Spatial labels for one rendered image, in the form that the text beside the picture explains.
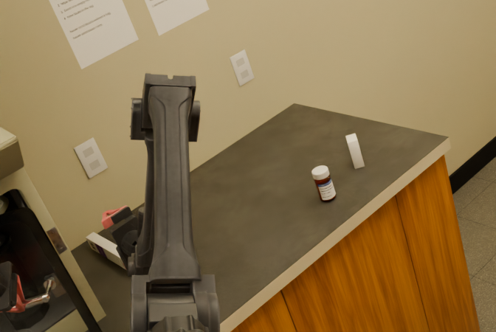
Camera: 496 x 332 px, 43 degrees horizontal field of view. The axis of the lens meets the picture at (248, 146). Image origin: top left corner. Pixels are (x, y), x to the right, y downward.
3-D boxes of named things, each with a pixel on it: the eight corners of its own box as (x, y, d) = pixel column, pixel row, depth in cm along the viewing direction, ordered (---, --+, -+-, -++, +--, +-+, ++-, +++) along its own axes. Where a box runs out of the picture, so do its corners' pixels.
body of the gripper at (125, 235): (132, 213, 140) (147, 223, 134) (150, 249, 144) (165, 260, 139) (107, 230, 137) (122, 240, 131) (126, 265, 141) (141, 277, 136)
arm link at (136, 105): (131, 110, 98) (201, 113, 100) (132, 89, 103) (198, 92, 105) (123, 288, 124) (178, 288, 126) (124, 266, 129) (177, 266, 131)
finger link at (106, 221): (113, 196, 145) (131, 207, 138) (125, 220, 149) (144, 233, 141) (88, 212, 142) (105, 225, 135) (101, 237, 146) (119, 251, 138)
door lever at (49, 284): (18, 300, 137) (12, 291, 136) (58, 286, 136) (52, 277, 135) (12, 316, 132) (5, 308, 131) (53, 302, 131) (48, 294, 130)
